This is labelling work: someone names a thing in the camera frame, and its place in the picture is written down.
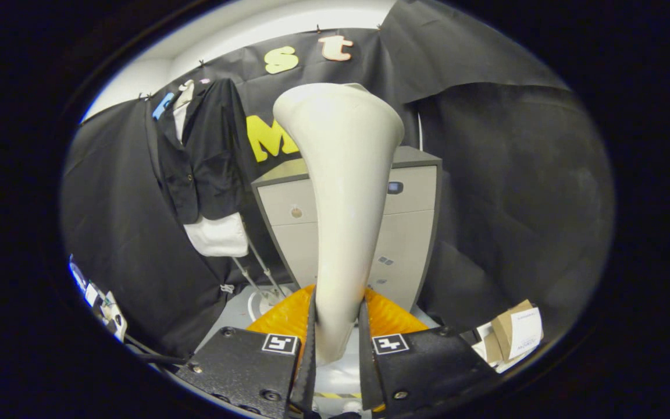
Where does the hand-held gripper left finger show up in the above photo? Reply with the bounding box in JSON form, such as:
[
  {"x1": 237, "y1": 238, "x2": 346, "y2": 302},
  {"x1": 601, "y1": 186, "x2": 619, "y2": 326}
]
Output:
[{"x1": 172, "y1": 285, "x2": 317, "y2": 419}]

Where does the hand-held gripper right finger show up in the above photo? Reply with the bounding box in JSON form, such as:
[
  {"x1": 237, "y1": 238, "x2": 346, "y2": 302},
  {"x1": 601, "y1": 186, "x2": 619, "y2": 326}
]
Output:
[{"x1": 359, "y1": 285, "x2": 498, "y2": 417}]

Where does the white shirt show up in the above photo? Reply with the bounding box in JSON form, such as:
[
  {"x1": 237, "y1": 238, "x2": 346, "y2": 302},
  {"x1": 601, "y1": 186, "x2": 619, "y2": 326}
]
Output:
[{"x1": 172, "y1": 93, "x2": 250, "y2": 258}]

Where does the white garment steamer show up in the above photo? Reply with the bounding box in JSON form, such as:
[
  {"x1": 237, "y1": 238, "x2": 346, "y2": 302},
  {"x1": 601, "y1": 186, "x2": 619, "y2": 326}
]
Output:
[{"x1": 273, "y1": 83, "x2": 405, "y2": 366}]

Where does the black suit jacket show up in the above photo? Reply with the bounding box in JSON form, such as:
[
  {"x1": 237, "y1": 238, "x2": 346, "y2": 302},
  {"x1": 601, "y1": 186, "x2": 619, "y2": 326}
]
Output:
[{"x1": 148, "y1": 79, "x2": 254, "y2": 225}]

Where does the white garment stand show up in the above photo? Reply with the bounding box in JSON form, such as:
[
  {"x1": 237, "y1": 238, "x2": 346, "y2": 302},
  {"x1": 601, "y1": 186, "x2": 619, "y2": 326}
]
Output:
[{"x1": 231, "y1": 239, "x2": 307, "y2": 324}]

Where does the white clothes hanger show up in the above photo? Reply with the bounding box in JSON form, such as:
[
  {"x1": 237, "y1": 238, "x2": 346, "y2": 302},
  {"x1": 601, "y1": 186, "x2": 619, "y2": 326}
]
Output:
[{"x1": 175, "y1": 80, "x2": 195, "y2": 111}]

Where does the cardboard box with white label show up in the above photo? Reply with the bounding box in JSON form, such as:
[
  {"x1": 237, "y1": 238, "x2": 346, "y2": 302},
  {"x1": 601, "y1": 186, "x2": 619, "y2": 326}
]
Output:
[{"x1": 489, "y1": 300, "x2": 544, "y2": 364}]

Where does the grey cabinet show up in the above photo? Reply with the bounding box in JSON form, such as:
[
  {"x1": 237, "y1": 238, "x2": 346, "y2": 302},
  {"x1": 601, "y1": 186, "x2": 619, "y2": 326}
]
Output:
[{"x1": 252, "y1": 145, "x2": 443, "y2": 312}]

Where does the white power strip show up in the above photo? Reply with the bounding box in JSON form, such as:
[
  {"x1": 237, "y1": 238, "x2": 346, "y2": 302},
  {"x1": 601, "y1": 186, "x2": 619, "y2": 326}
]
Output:
[{"x1": 69, "y1": 256, "x2": 128, "y2": 342}]

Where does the black backdrop cloth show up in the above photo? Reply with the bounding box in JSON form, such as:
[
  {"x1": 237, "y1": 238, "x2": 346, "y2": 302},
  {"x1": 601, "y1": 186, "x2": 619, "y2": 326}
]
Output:
[{"x1": 60, "y1": 0, "x2": 615, "y2": 358}]

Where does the thin black cable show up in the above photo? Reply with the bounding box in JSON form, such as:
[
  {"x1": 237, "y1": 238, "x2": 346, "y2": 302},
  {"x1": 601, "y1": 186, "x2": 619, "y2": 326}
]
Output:
[{"x1": 124, "y1": 335, "x2": 196, "y2": 367}]

